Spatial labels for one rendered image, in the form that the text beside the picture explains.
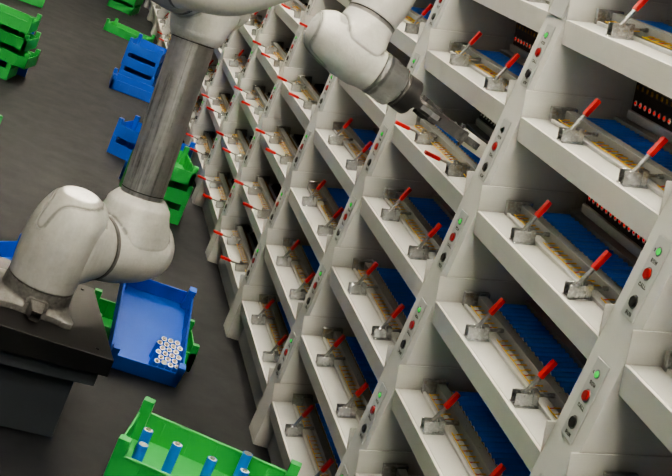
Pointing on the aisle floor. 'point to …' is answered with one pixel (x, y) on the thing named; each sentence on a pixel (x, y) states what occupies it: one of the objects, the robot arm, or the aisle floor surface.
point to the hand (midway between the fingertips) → (474, 144)
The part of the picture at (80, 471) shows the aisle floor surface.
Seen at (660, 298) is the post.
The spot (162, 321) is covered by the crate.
